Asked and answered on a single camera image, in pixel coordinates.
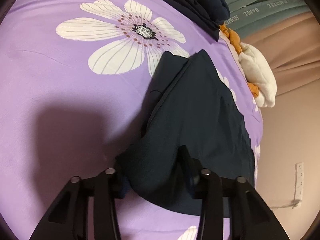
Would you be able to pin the purple floral bed sheet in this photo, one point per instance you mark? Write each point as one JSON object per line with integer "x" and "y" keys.
{"x": 71, "y": 89}

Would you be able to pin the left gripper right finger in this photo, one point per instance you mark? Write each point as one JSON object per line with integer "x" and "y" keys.
{"x": 250, "y": 216}

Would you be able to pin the white wall power strip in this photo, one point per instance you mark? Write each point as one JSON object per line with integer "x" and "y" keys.
{"x": 299, "y": 184}

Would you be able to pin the dark navy jacket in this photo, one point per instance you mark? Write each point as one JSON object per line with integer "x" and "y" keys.
{"x": 190, "y": 122}

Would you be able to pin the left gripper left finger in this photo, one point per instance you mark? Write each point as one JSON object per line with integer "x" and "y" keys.
{"x": 67, "y": 216}

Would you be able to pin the folded navy garment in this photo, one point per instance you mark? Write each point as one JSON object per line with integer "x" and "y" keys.
{"x": 209, "y": 15}

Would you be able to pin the pink curtain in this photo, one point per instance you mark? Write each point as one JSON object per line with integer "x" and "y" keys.
{"x": 291, "y": 48}

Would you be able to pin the white orange plush toy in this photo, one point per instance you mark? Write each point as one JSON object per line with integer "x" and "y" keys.
{"x": 254, "y": 67}

